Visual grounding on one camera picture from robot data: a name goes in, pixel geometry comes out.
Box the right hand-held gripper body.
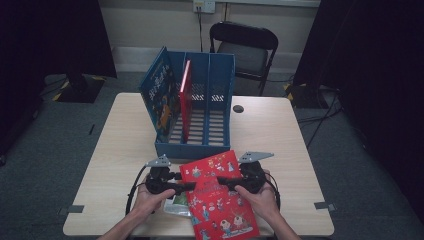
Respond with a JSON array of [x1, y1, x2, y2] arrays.
[[237, 150, 275, 194]]

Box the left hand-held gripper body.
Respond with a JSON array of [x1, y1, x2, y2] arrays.
[[144, 153, 183, 195]]

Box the white book with green leaf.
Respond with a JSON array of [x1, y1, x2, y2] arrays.
[[163, 191, 193, 218]]

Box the red picture book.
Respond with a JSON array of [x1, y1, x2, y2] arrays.
[[179, 149, 261, 240], [179, 59, 194, 144]]

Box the blue plastic file rack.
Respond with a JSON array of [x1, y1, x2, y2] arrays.
[[153, 49, 236, 160]]

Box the blue picture book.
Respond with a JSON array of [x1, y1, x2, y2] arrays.
[[138, 45, 183, 143]]

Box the person's left hand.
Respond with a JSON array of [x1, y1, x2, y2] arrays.
[[132, 183, 176, 221]]

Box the person's right hand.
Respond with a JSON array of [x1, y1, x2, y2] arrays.
[[234, 169, 281, 221]]

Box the grey tape strip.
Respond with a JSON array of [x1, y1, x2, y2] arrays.
[[314, 201, 337, 212], [58, 204, 85, 216]]

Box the black stand base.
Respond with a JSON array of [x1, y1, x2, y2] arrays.
[[283, 81, 331, 109], [52, 73, 107, 104]]

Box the black folding chair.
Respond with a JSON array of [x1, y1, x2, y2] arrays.
[[209, 20, 280, 98]]

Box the black curtain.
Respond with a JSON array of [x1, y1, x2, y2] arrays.
[[0, 0, 118, 158], [293, 0, 424, 214]]

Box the left hand-held gripper black cable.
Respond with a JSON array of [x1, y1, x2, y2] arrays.
[[124, 164, 149, 216]]

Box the hand-held gripper black cable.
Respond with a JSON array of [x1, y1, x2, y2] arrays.
[[264, 171, 282, 211], [124, 164, 149, 216]]

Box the right hand-held gripper black cable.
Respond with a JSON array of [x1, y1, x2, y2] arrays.
[[264, 171, 282, 211]]

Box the black floor cables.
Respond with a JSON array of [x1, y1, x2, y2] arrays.
[[296, 93, 344, 151]]

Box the black wall socket cable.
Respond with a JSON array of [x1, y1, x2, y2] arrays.
[[197, 6, 204, 53]]

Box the white wall socket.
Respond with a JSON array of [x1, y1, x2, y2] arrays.
[[193, 0, 217, 14]]

